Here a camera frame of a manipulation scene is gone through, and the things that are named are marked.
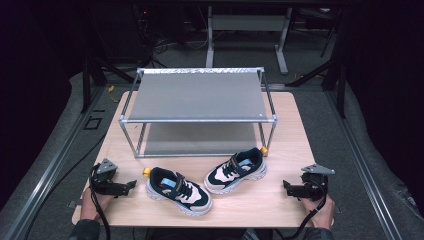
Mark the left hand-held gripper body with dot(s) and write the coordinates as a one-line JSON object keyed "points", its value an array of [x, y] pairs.
{"points": [[103, 180]]}

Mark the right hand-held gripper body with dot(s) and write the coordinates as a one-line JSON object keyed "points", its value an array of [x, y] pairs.
{"points": [[315, 183]]}

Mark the navy and white sneaker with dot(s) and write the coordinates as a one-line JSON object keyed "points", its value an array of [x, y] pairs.
{"points": [[235, 171], [180, 191]]}

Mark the grey metal shoe rack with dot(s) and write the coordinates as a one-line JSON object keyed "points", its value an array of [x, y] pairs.
{"points": [[200, 96]]}

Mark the person's left hand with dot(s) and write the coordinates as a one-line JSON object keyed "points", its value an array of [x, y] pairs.
{"points": [[93, 206]]}

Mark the person's right hand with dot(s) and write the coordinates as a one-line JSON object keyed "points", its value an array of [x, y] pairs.
{"points": [[321, 213]]}

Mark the black tape square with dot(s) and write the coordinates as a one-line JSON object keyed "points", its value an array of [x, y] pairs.
{"points": [[93, 123]]}

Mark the yellow plug on floor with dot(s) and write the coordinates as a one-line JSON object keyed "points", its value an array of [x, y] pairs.
{"points": [[111, 89]]}

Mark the black metal stand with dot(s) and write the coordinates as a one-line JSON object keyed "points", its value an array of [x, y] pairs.
{"points": [[91, 80], [336, 66]]}

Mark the aluminium floor rail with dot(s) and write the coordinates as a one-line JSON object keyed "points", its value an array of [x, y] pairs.
{"points": [[366, 173], [50, 173]]}

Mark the grey metal desk frame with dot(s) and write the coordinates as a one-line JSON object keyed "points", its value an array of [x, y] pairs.
{"points": [[246, 23]]}

